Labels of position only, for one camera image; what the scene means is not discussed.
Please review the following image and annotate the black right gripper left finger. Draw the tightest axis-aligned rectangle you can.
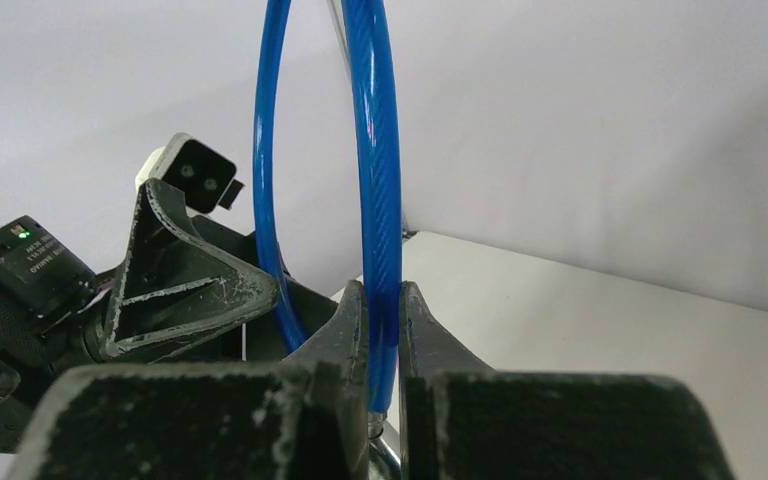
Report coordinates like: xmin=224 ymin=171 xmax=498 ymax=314
xmin=8 ymin=281 xmax=370 ymax=479

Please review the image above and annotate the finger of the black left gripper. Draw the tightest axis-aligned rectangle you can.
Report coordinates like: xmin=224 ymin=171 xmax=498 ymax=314
xmin=99 ymin=179 xmax=279 ymax=361
xmin=192 ymin=215 xmax=337 ymax=361

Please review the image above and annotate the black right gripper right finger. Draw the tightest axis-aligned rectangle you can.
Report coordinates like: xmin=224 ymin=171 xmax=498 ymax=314
xmin=399 ymin=282 xmax=734 ymax=479

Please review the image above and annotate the blue cable lock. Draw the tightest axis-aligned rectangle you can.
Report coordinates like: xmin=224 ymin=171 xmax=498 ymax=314
xmin=252 ymin=1 xmax=402 ymax=479

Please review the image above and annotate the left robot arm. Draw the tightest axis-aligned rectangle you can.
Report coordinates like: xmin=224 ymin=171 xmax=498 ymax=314
xmin=0 ymin=179 xmax=288 ymax=454

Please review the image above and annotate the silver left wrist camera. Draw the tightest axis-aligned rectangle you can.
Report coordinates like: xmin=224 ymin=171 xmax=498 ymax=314
xmin=134 ymin=132 xmax=245 ymax=215

